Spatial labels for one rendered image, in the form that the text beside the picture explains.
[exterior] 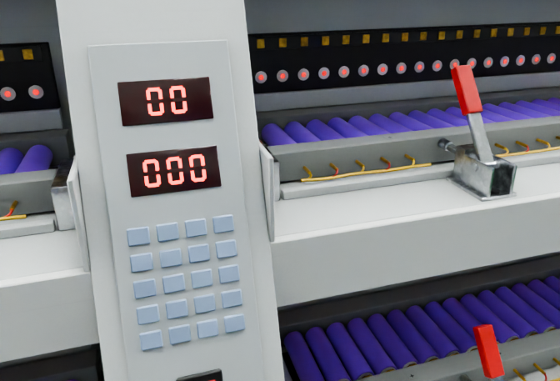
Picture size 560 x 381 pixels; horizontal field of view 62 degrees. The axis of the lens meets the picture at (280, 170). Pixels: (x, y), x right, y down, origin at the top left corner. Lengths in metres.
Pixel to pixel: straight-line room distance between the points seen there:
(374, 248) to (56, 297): 0.18
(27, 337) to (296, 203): 0.17
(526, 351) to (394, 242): 0.20
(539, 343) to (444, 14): 0.34
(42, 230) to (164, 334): 0.10
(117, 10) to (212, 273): 0.14
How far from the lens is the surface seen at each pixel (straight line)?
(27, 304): 0.27
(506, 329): 0.49
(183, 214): 0.25
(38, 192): 0.33
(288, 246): 0.27
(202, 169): 0.25
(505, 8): 0.62
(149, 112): 0.25
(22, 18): 0.48
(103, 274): 0.26
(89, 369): 0.44
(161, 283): 0.26
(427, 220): 0.30
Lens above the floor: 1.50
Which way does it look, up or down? 3 degrees down
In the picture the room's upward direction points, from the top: 6 degrees counter-clockwise
